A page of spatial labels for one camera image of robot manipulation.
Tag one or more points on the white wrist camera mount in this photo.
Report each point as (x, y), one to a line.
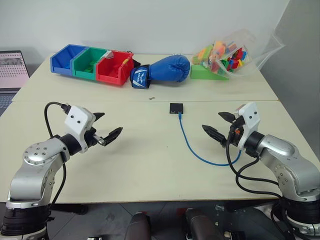
(250, 115)
(77, 117)

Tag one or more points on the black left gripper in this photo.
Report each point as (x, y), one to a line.
(90, 138)

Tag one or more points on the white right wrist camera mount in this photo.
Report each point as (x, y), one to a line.
(250, 115)

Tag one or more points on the clear plastic piece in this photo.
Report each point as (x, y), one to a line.
(108, 55)

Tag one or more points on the dark rounded shape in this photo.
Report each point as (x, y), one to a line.
(200, 225)
(138, 227)

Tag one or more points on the blue plastic storage bin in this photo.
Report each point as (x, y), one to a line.
(61, 61)

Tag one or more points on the clear bag of colourful bricks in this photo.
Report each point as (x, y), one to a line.
(220, 55)

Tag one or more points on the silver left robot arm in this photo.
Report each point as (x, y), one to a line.
(37, 155)

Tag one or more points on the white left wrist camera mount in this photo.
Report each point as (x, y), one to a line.
(77, 117)

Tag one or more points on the small black box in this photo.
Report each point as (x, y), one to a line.
(176, 108)

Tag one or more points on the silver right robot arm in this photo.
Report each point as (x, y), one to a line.
(282, 152)

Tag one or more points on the green wedge block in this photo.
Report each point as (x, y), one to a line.
(200, 73)

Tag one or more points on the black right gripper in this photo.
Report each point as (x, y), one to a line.
(235, 136)

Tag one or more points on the grey laptop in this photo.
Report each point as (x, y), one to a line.
(11, 67)

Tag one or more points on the green plastic storage bin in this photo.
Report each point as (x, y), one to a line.
(83, 66)

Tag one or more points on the red plastic storage bin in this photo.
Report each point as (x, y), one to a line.
(110, 75)

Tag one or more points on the blue boxing glove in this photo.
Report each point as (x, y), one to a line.
(167, 68)

